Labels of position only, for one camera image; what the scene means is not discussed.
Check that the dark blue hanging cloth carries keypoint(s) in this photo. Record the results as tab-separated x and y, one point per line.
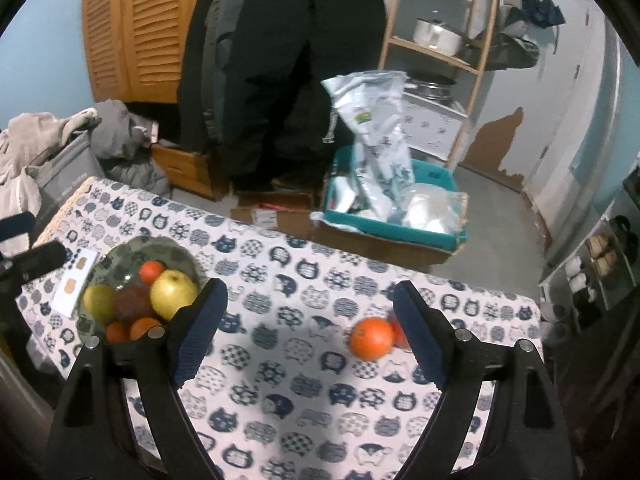
542	7

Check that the grey fabric hamper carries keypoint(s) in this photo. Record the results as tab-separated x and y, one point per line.
65	175

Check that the hanging dark coats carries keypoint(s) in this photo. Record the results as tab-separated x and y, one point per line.
280	60

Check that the orange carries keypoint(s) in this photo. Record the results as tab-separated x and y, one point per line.
151	272
116	332
144	327
371	338

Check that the beige shoes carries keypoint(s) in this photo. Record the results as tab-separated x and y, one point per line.
602	252

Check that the wooden shelf rack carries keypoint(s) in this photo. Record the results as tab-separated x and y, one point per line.
482	50

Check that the grey jacket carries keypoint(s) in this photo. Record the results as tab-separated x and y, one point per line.
120	130

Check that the beige clothes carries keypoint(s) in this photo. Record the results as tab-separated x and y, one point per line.
25	140

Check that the green hanging cloth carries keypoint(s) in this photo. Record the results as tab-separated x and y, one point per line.
517	50

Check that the white sticker card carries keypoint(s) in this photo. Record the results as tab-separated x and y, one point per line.
75	280

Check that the clear plastic bag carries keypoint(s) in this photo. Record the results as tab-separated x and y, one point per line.
432	207

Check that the white shoes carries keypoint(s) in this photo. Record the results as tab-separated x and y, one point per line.
577	272

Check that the cardboard box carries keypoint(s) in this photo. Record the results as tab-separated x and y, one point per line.
280	215
380	250

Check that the teal plastic basket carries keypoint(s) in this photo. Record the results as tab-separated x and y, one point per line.
435	175

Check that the wooden louvered cabinet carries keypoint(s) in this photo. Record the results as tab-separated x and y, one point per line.
140	25

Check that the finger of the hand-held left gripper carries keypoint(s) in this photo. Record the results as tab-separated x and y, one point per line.
42	257
17	226

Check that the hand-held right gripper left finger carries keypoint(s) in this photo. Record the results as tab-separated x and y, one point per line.
200	332

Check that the large dark red apple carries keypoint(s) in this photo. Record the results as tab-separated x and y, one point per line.
132	302

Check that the metal pot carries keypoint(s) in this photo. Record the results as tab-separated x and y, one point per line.
432	90

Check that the white shoe rack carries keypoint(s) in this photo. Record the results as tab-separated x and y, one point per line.
620	280

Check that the printed white plastic bag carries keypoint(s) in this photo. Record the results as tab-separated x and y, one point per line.
375	125

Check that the wooden drawer box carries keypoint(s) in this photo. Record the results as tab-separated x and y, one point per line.
182	170

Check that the white door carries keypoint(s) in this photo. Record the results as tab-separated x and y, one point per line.
575	160

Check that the small red apple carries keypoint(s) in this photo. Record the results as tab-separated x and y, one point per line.
399	334

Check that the white patterned storage box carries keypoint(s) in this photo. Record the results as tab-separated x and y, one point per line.
430	125

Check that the green apple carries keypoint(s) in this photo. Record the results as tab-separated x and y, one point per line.
97	302

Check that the yellow apple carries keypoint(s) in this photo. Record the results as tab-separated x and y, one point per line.
172	292

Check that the cat print tablecloth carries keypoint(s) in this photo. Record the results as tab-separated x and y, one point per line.
300	310

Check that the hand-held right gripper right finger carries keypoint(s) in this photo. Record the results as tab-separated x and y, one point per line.
416	332

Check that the white pot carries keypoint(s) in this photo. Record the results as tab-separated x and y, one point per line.
435	35

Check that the glass bowl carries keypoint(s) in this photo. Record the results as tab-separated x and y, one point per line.
130	255

